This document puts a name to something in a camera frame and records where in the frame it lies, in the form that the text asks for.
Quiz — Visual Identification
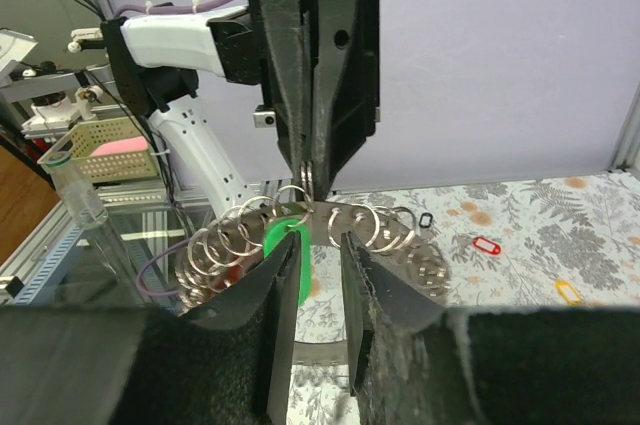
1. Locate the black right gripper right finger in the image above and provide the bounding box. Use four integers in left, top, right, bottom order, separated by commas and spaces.
341, 233, 639, 424

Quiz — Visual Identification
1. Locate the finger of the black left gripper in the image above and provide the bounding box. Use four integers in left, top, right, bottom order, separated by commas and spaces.
249, 0, 313, 185
308, 0, 380, 195

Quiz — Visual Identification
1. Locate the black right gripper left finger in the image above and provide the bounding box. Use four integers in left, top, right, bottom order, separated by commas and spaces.
0, 232, 302, 425

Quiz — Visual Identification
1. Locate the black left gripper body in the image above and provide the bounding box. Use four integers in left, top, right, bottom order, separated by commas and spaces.
252, 0, 394, 139

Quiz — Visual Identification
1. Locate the grey disc with key rings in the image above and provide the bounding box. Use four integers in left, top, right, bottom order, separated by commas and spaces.
176, 196, 449, 364

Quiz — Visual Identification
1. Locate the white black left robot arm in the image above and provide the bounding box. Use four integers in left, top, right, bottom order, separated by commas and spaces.
101, 0, 380, 215

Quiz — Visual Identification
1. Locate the yellow tag key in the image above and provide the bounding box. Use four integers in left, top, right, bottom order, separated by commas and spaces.
554, 279, 603, 307

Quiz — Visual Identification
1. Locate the pink sponge in basket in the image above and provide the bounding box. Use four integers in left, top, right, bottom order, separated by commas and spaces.
91, 136, 148, 156

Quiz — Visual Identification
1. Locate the clear plastic bottle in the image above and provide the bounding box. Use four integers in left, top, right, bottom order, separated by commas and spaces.
42, 151, 108, 230

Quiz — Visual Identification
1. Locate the beige perforated basket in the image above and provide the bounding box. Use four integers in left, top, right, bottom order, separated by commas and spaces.
38, 117, 159, 184

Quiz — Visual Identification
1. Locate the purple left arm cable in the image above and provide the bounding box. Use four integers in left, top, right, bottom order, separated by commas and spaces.
112, 0, 249, 19

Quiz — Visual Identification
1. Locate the white slotted cable duct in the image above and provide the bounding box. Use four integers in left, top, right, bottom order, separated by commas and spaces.
1, 223, 81, 305

